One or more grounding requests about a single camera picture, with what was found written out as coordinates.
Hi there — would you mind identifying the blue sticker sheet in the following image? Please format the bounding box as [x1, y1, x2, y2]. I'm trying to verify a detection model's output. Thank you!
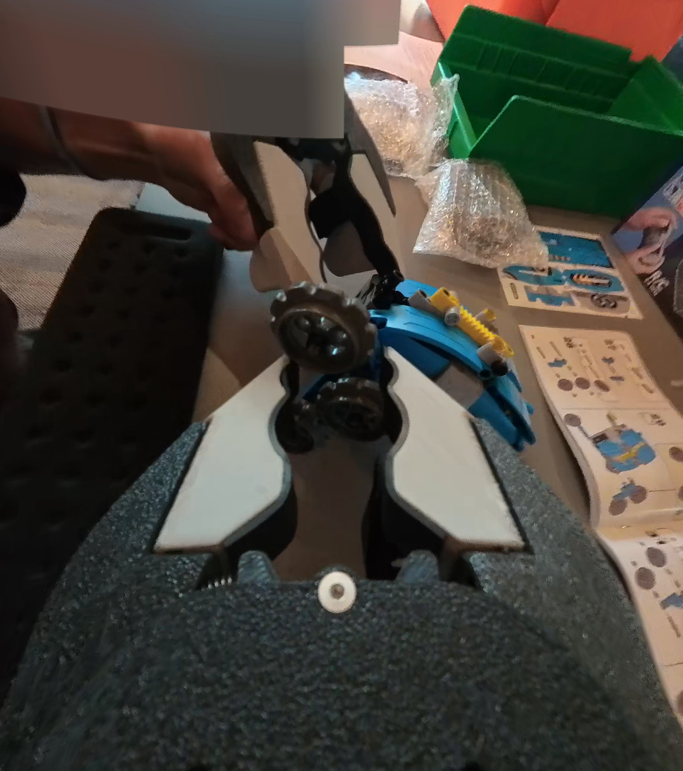
[498, 226, 643, 320]

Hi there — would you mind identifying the person's left hand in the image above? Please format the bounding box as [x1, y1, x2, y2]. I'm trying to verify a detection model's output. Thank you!
[155, 129, 261, 251]

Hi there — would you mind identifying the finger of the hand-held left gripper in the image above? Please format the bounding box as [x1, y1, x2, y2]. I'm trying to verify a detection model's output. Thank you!
[212, 135, 312, 293]
[308, 108, 405, 287]

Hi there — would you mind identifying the bubble wrap bag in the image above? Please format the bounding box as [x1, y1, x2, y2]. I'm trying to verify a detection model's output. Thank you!
[344, 69, 459, 178]
[414, 159, 550, 269]

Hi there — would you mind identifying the blue building block vehicle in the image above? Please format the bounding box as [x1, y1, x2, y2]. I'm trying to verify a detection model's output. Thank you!
[269, 271, 538, 455]

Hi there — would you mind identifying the instruction booklet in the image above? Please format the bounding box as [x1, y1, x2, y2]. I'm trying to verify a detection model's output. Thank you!
[519, 324, 683, 771]

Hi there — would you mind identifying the blue toy packaging box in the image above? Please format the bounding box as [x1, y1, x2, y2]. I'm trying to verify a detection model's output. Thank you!
[609, 114, 683, 392]

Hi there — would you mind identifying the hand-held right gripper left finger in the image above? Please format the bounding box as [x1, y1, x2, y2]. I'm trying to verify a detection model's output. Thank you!
[155, 355, 297, 564]

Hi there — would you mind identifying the orange box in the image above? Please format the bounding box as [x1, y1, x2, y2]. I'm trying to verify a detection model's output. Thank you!
[426, 0, 683, 61]

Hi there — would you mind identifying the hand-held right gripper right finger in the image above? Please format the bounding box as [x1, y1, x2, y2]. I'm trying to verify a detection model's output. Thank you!
[368, 348, 528, 580]

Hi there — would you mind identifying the black perforated panel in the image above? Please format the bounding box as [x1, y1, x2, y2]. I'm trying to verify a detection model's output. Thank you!
[0, 208, 224, 663]

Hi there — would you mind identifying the green plastic bin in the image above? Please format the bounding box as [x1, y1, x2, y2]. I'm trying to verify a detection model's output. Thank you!
[428, 6, 683, 220]

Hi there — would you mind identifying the person's left forearm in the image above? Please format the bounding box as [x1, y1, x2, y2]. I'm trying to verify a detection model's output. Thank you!
[40, 107, 158, 182]

